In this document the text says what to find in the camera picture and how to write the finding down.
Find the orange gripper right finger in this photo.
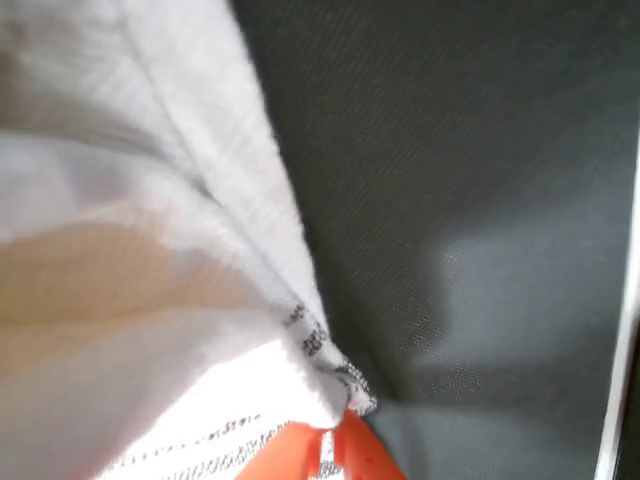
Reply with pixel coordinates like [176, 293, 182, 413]
[331, 409, 409, 480]

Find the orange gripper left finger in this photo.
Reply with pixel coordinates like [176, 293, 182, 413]
[238, 421, 322, 480]

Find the white grey-striped towel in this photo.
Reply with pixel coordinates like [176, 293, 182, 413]
[0, 0, 379, 480]

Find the black fabric mat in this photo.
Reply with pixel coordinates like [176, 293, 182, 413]
[230, 0, 640, 480]

